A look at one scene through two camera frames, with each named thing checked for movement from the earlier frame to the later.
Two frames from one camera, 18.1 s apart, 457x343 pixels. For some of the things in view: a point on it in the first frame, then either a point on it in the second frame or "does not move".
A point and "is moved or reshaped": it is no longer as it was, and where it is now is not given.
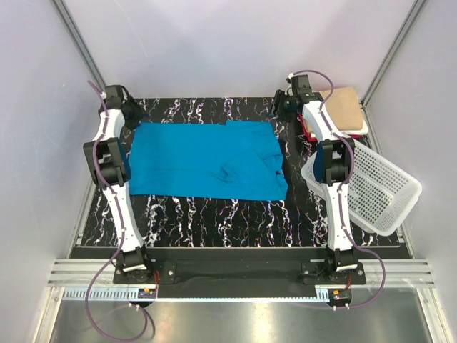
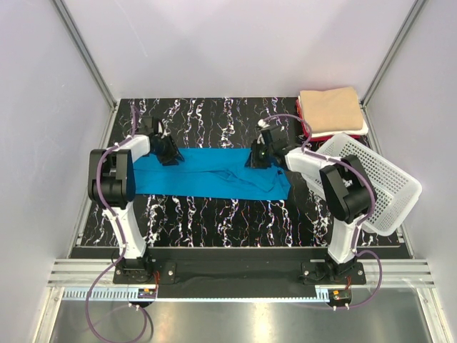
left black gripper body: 135,113 -> 164,150
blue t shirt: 238,160 is moved or reshaped
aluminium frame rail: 400,273 does not move
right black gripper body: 283,103 -> 261,153
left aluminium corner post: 78,43 does not move
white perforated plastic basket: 381,191 does not move
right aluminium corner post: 408,22 does not move
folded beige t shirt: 344,108 does not move
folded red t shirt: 313,139 does not move
